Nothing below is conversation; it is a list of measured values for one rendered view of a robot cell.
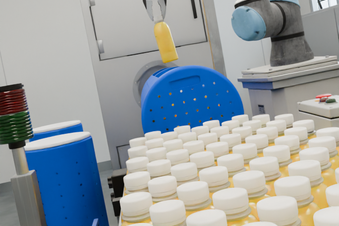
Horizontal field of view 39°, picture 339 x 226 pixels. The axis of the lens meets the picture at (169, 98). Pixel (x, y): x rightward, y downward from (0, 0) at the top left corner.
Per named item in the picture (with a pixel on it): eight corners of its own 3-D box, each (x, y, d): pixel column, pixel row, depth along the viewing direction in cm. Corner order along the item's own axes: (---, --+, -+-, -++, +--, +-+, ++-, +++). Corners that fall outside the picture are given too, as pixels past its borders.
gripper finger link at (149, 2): (153, 21, 204) (153, 0, 204) (153, 20, 199) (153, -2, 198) (145, 21, 204) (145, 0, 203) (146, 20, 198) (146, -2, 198)
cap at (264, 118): (249, 124, 110) (248, 117, 109) (264, 121, 111) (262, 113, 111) (259, 125, 106) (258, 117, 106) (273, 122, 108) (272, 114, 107)
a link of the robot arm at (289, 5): (312, 29, 166) (304, -10, 165) (286, 35, 158) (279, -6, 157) (284, 34, 176) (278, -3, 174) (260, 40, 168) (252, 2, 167)
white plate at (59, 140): (81, 129, 207) (82, 132, 207) (16, 144, 196) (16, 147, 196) (97, 133, 181) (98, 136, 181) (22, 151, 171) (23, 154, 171)
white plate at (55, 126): (58, 127, 236) (59, 130, 237) (90, 118, 261) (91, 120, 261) (16, 133, 248) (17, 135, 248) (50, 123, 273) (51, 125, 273)
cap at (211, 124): (218, 129, 112) (216, 121, 112) (202, 131, 113) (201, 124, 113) (221, 126, 115) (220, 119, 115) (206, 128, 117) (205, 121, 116)
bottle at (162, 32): (174, 60, 205) (162, 19, 204) (181, 58, 199) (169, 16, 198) (160, 64, 202) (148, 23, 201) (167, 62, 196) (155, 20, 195)
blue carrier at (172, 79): (209, 121, 220) (195, 60, 218) (255, 154, 133) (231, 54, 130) (149, 136, 218) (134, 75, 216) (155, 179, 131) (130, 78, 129)
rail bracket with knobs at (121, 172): (152, 202, 126) (145, 163, 125) (153, 210, 118) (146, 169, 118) (115, 209, 125) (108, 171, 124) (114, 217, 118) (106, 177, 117)
